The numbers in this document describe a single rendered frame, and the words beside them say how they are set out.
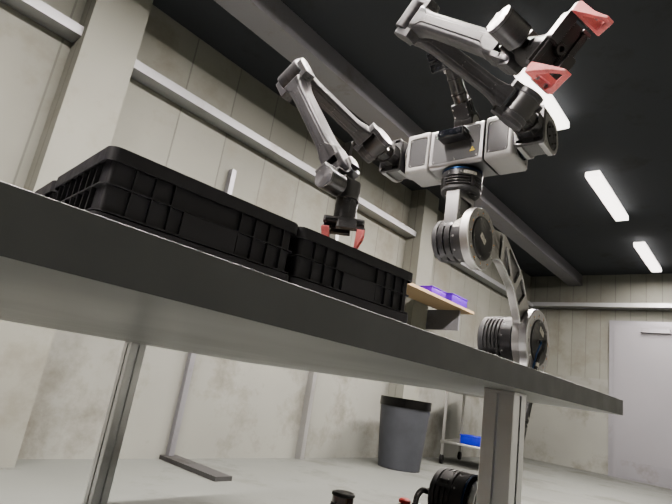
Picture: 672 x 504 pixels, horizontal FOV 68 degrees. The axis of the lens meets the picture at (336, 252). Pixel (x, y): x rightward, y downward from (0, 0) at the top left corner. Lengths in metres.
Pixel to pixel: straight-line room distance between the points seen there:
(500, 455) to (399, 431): 3.65
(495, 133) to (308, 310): 1.32
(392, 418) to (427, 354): 4.04
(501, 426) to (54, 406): 2.66
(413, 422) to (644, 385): 4.44
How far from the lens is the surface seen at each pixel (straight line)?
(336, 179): 1.19
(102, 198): 0.86
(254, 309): 0.41
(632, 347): 8.41
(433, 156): 1.77
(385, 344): 0.54
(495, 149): 1.67
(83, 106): 3.22
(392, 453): 4.68
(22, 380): 3.00
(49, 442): 3.30
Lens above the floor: 0.62
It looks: 15 degrees up
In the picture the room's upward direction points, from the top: 9 degrees clockwise
